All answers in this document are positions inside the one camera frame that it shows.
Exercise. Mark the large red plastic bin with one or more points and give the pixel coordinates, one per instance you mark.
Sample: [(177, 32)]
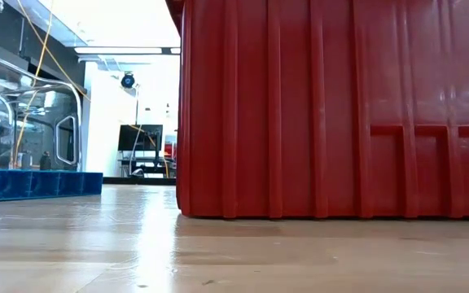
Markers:
[(299, 122)]

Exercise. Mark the clear plastic tray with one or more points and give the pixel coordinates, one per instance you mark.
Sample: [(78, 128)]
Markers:
[(47, 122)]

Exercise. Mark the red shelf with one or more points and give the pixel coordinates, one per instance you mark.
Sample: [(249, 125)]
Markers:
[(170, 150)]

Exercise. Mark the black workstation desk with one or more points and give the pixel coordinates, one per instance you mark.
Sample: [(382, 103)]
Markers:
[(145, 162)]

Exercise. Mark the black monitor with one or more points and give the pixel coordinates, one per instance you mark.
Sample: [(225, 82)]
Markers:
[(141, 138)]

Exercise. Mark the ceiling light bar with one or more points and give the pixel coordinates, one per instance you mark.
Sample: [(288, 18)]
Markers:
[(116, 50)]

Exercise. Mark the long blue toy brick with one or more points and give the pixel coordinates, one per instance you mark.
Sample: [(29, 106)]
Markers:
[(35, 184)]

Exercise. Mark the round black ceiling camera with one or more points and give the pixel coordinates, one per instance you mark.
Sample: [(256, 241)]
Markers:
[(128, 80)]

